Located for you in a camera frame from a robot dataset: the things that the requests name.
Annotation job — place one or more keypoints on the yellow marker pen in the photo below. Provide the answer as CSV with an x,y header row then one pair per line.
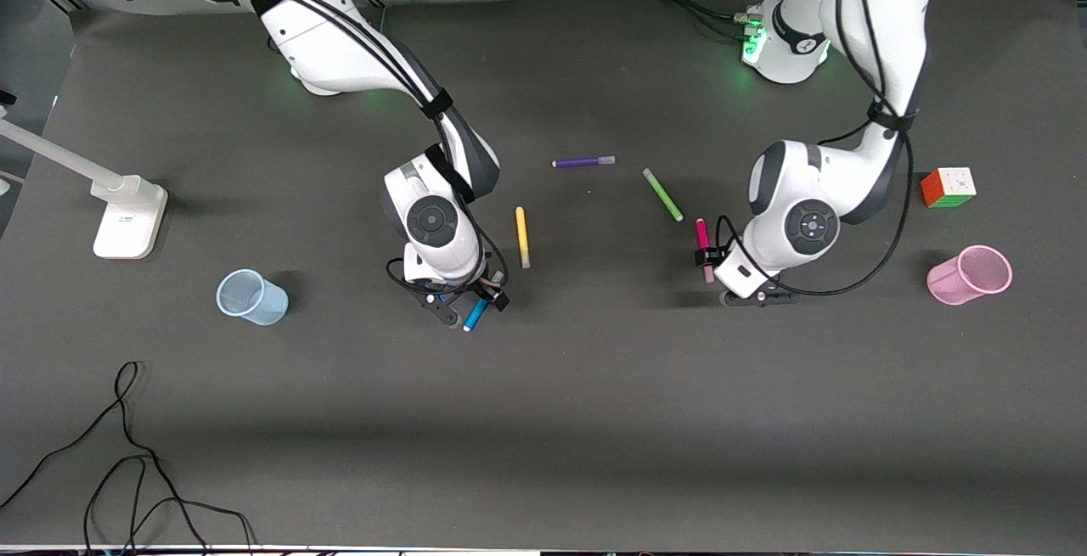
x,y
522,238

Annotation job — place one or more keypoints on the pink marker pen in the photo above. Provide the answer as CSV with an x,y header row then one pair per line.
x,y
703,233

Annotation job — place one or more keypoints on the colourful puzzle cube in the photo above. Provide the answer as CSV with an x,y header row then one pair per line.
x,y
947,188

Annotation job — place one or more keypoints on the translucent pink plastic cup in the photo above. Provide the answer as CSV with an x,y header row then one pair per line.
x,y
960,280

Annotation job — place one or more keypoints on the blue marker pen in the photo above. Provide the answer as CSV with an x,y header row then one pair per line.
x,y
476,314

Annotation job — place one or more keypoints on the purple marker pen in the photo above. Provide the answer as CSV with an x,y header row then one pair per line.
x,y
582,162

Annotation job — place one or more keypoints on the translucent blue plastic cup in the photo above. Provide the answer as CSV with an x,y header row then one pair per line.
x,y
250,297

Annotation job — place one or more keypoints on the green marker pen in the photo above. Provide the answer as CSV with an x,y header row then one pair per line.
x,y
662,193

